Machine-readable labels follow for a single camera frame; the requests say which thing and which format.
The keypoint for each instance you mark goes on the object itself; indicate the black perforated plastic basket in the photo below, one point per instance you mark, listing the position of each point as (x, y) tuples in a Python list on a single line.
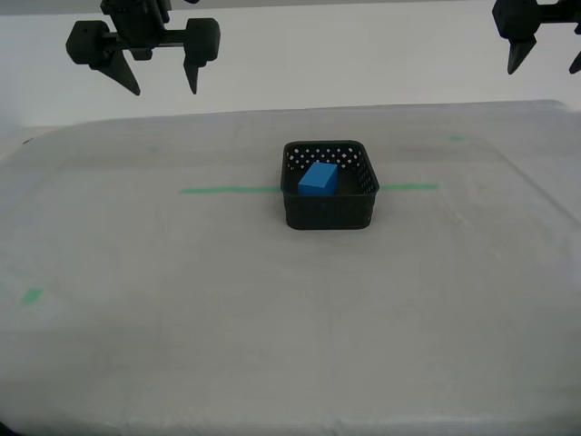
[(329, 211)]

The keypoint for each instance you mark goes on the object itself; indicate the white table cover cloth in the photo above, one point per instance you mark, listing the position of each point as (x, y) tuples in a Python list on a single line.
[(290, 318)]

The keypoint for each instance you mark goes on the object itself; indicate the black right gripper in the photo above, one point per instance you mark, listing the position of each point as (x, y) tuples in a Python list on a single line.
[(522, 18)]

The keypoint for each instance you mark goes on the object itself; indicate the blue rectangular block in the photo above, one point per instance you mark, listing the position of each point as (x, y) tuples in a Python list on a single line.
[(318, 181)]

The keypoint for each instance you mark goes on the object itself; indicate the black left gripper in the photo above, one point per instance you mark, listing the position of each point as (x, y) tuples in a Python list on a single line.
[(136, 32)]

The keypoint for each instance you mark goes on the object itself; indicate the long green tape strip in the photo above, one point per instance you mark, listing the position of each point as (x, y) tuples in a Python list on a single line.
[(227, 190)]

